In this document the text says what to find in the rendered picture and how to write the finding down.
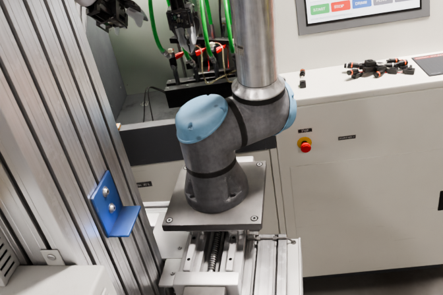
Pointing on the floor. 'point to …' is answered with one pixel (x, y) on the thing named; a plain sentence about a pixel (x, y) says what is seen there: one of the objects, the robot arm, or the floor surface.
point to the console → (362, 149)
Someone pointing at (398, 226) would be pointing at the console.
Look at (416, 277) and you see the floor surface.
